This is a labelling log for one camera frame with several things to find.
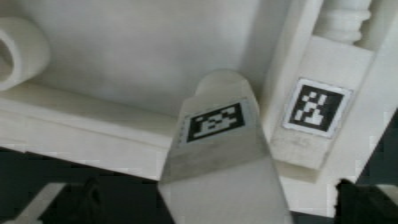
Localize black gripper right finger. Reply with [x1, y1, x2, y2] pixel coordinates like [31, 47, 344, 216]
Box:
[333, 179, 398, 224]

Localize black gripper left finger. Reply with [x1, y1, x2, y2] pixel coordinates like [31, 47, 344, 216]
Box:
[10, 178, 106, 224]

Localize white table leg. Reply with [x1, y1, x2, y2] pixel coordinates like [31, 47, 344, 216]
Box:
[267, 0, 378, 171]
[157, 70, 292, 224]

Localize white front fence bar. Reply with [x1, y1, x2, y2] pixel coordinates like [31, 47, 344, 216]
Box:
[0, 107, 175, 180]

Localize white square tabletop panel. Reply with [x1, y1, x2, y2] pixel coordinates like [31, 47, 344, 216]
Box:
[0, 0, 308, 151]

